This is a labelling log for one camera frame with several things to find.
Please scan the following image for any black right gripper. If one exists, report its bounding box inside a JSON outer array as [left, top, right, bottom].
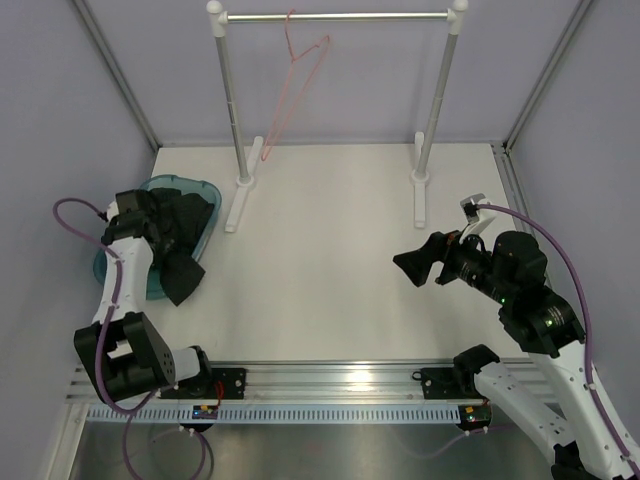
[[393, 221, 514, 305]]

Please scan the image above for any pink wire hanger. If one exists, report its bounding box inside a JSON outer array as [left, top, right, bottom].
[[260, 9, 331, 162]]

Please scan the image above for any black pinstriped shirt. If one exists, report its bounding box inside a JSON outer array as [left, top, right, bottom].
[[150, 188, 215, 306]]

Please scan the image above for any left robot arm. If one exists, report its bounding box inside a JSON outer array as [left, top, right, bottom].
[[74, 188, 215, 405]]

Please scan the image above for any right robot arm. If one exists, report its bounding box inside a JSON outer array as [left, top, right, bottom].
[[393, 231, 639, 479]]

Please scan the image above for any white and silver clothes rack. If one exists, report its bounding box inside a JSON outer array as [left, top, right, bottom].
[[205, 0, 470, 234]]

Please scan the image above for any teal plastic tray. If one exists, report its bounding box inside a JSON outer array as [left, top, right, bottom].
[[102, 174, 222, 300]]

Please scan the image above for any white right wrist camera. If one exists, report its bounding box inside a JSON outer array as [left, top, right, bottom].
[[460, 193, 496, 242]]

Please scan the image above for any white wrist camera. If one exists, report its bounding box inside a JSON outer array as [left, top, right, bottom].
[[98, 201, 119, 223], [460, 193, 496, 242]]

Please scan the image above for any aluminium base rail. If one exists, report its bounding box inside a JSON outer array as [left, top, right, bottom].
[[64, 358, 561, 407]]

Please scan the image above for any right aluminium frame post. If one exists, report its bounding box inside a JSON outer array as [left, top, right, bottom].
[[501, 0, 597, 154]]

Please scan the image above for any aluminium frame post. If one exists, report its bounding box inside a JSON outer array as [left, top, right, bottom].
[[501, 0, 597, 154], [68, 0, 162, 154]]

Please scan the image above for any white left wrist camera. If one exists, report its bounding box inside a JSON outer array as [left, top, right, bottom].
[[98, 201, 119, 223]]

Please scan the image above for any white slotted cable duct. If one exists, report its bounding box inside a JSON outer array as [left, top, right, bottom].
[[85, 404, 462, 425]]

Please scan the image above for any left aluminium frame post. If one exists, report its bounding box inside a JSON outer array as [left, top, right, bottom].
[[68, 0, 162, 154]]

